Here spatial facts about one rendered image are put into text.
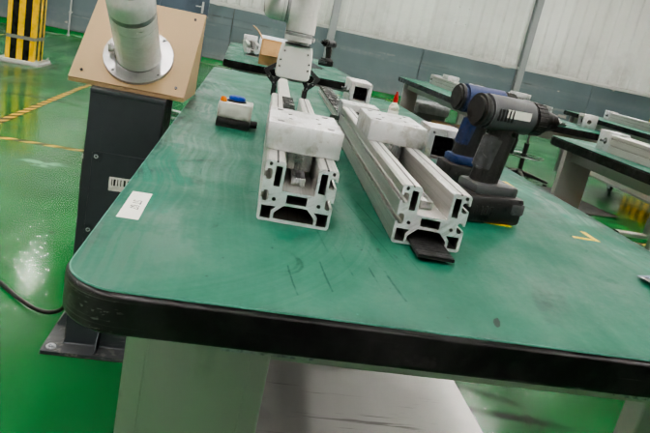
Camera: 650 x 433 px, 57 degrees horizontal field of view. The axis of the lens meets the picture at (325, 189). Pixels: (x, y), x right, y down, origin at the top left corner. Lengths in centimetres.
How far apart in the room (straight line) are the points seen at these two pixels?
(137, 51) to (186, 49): 18
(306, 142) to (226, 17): 1176
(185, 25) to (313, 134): 106
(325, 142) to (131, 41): 88
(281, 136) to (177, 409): 39
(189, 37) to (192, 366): 127
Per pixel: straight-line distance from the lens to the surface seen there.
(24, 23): 788
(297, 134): 86
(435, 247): 84
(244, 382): 72
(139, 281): 60
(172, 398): 73
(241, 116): 144
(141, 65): 172
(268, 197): 81
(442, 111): 664
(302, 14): 173
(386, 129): 113
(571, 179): 331
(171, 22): 187
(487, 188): 106
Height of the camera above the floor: 104
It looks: 14 degrees down
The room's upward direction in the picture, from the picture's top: 12 degrees clockwise
